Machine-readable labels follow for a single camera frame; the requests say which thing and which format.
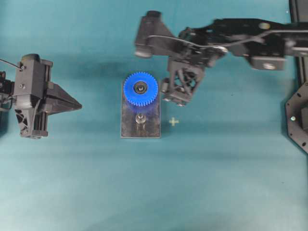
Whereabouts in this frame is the metal base plate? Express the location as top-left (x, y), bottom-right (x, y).
top-left (120, 92), bottom-right (161, 139)

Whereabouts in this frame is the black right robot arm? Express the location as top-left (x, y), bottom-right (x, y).
top-left (135, 11), bottom-right (308, 106)

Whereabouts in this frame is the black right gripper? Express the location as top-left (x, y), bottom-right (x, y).
top-left (135, 11), bottom-right (228, 106)

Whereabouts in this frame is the near threaded steel shaft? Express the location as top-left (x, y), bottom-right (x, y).
top-left (135, 113), bottom-right (146, 130)

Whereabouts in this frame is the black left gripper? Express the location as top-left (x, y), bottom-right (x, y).
top-left (13, 54), bottom-right (82, 139)

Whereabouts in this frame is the black aluminium frame rail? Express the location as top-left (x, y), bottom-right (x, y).
top-left (289, 0), bottom-right (308, 88)

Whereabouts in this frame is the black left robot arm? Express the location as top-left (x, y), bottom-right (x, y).
top-left (0, 54), bottom-right (82, 139)

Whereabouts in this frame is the large blue plastic gear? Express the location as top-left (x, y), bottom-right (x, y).
top-left (123, 72), bottom-right (158, 107)

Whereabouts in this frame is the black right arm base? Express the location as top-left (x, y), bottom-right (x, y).
top-left (285, 82), bottom-right (308, 153)

